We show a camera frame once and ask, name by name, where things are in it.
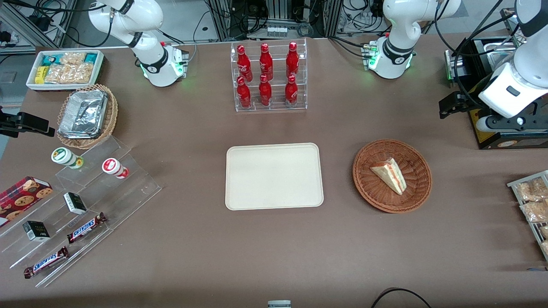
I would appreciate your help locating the red lidded cup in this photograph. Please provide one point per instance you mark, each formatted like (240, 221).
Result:
(113, 167)

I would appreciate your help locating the small black box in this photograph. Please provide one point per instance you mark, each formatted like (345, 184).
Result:
(75, 203)
(36, 231)

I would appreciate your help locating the steel warmer pan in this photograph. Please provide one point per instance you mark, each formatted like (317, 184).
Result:
(498, 57)

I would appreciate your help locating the red cookie box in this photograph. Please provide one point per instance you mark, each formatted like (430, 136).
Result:
(19, 199)

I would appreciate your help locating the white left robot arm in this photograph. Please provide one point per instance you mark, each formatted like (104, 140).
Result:
(396, 25)

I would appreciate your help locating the Snickers bar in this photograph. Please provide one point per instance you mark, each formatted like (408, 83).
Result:
(46, 262)
(85, 228)

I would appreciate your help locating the clear cracker bag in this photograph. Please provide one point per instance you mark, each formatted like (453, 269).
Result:
(82, 73)
(72, 57)
(58, 74)

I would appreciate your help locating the white rectangular snack bin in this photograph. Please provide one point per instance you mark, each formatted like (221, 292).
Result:
(64, 87)

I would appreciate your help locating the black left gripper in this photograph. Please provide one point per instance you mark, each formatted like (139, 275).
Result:
(467, 102)

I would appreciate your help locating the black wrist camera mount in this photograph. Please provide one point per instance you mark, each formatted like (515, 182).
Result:
(507, 123)

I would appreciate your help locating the green lidded cup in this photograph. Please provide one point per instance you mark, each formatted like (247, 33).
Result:
(63, 156)

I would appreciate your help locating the clear bag of granola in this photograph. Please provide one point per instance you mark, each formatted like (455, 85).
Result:
(545, 248)
(531, 190)
(535, 211)
(544, 232)

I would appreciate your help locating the round brown wicker basket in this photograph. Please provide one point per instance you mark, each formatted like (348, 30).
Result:
(379, 199)

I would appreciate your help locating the small grey object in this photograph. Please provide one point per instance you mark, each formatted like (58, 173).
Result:
(279, 304)

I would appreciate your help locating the teal snack packet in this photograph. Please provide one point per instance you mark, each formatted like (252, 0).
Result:
(50, 59)
(91, 57)

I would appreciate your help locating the clear acrylic tiered stand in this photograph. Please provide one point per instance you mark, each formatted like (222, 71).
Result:
(128, 192)

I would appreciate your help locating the stack of foil containers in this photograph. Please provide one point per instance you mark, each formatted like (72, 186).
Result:
(82, 113)

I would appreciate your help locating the cream rectangular plastic tray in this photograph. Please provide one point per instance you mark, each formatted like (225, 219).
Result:
(274, 176)

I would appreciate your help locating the light tan wicker basket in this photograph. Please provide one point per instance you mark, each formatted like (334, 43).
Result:
(112, 115)

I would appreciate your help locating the black device on stand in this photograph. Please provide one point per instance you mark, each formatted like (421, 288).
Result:
(30, 122)

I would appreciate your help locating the red soda bottle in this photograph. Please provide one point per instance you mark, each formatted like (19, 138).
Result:
(244, 64)
(265, 91)
(243, 93)
(292, 60)
(291, 90)
(266, 62)

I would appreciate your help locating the black food warmer machine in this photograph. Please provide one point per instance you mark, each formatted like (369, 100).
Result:
(539, 139)

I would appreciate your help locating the aluminium frame equipment rack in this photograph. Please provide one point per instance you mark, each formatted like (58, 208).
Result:
(278, 8)

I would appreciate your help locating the yellow snack packet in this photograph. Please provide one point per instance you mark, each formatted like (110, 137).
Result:
(40, 75)

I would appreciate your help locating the aluminium profile frame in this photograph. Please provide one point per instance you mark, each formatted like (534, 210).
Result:
(25, 23)

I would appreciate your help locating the triangular sandwich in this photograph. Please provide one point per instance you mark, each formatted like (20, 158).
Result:
(390, 174)

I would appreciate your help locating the clear acrylic bottle rack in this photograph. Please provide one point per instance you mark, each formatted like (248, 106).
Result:
(270, 108)

